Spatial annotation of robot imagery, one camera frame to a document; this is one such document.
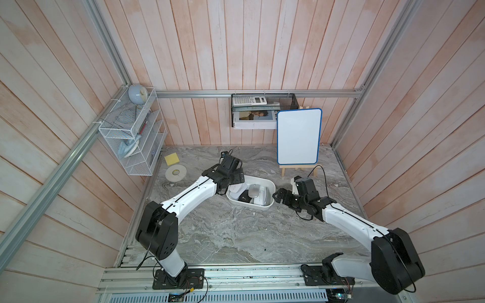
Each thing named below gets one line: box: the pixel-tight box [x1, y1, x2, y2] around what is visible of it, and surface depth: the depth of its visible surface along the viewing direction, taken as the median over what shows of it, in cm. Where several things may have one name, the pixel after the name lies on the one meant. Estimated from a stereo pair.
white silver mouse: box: [253, 186, 271, 206], surface depth 94 cm
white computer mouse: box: [229, 183, 248, 199], surface depth 97 cm
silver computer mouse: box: [248, 183, 261, 198], surface depth 99 cm
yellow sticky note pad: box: [164, 152, 180, 167], surface depth 117 cm
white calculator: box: [232, 95, 268, 107], surface depth 92 cm
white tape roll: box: [164, 164, 187, 183], surface depth 109 cm
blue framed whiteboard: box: [275, 107, 323, 166], surface depth 94 cm
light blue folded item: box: [117, 134, 142, 160], surface depth 82 cm
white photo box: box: [233, 110, 278, 130], surface depth 95 cm
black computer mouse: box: [237, 189, 252, 204], surface depth 95 cm
